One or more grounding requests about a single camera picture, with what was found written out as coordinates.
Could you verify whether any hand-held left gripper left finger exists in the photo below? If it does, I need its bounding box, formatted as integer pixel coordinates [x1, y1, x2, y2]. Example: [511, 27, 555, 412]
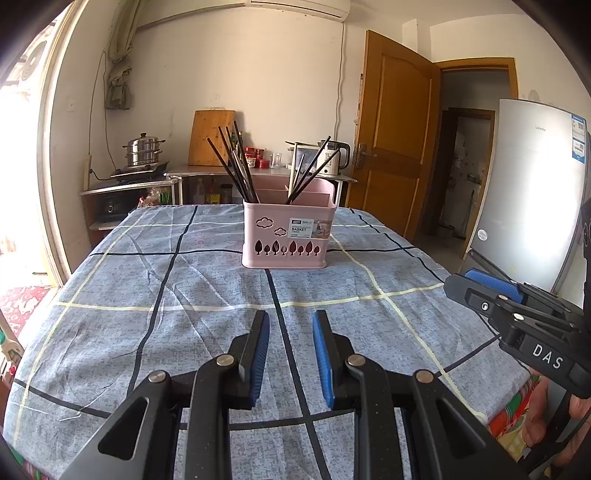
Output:
[60, 310, 271, 480]

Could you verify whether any clear plastic container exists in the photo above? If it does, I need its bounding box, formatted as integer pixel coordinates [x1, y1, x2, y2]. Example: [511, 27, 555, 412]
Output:
[286, 142, 320, 172]

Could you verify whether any pink plastic basket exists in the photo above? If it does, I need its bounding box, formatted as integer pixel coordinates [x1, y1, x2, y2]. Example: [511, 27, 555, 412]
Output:
[241, 180, 334, 269]

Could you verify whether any colourful floral cloth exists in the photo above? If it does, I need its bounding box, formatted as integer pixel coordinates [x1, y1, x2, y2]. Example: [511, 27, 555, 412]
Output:
[489, 374, 541, 457]

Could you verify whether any wooden cutting board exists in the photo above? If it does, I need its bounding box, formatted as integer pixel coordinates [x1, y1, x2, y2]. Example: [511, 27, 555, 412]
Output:
[188, 109, 237, 167]

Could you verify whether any tied beige curtain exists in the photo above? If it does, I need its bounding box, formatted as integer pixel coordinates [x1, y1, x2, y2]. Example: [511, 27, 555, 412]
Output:
[104, 0, 139, 110]

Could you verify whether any white wall cable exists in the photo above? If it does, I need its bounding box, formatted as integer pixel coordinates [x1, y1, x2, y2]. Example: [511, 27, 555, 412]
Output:
[339, 21, 358, 125]

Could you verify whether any metal chopstick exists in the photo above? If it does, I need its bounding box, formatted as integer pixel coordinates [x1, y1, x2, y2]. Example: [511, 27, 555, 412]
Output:
[291, 153, 306, 199]

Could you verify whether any glass window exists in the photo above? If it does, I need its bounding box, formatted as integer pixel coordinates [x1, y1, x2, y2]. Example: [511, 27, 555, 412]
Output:
[0, 0, 88, 287]

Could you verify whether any outdoor air conditioner unit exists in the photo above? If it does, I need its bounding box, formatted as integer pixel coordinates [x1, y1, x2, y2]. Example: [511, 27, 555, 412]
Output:
[14, 37, 49, 86]

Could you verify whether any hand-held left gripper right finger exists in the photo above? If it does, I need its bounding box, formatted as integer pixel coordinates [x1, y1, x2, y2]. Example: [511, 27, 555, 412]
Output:
[312, 310, 527, 480]

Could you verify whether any person's right hand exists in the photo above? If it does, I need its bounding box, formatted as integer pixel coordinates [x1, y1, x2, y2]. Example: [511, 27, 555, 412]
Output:
[522, 376, 591, 468]

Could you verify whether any metal door handle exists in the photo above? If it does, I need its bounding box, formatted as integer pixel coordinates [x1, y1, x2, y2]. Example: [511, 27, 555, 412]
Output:
[353, 143, 379, 169]

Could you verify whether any dark grey chopstick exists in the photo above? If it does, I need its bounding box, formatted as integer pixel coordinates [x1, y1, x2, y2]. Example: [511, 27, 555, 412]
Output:
[285, 135, 332, 205]

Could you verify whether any low metal shelf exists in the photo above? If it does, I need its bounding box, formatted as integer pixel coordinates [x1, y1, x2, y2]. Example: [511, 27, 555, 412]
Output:
[81, 178, 178, 232]

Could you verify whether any blue checked tablecloth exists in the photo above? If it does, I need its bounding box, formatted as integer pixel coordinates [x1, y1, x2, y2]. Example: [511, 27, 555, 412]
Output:
[4, 205, 532, 480]

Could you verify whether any wooden door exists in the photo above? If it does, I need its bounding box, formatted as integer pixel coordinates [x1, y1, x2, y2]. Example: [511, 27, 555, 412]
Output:
[346, 30, 441, 241]

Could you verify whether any silver refrigerator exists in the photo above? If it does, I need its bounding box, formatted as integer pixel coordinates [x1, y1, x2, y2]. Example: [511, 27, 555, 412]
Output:
[462, 98, 591, 296]

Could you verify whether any white electric kettle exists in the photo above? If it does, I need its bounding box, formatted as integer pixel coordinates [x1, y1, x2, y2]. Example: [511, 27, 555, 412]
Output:
[318, 141, 352, 176]

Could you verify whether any steel steamer pot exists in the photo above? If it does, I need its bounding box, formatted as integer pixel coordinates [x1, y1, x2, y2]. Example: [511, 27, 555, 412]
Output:
[122, 132, 166, 168]

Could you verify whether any red patterned rug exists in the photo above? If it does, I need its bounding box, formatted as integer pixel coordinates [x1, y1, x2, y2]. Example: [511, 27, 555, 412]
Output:
[0, 285, 61, 352]

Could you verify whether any black chopstick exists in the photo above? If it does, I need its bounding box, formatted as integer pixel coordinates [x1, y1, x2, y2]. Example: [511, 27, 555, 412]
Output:
[225, 128, 257, 203]
[233, 120, 262, 204]
[290, 147, 342, 205]
[206, 137, 254, 203]
[218, 126, 254, 203]

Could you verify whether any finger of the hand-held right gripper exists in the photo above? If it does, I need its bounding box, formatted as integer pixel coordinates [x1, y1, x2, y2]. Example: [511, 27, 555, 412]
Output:
[444, 272, 529, 344]
[464, 268, 573, 325]

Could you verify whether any black induction cooker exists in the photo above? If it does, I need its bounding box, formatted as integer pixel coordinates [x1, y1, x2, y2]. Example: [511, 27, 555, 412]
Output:
[111, 161, 171, 178]

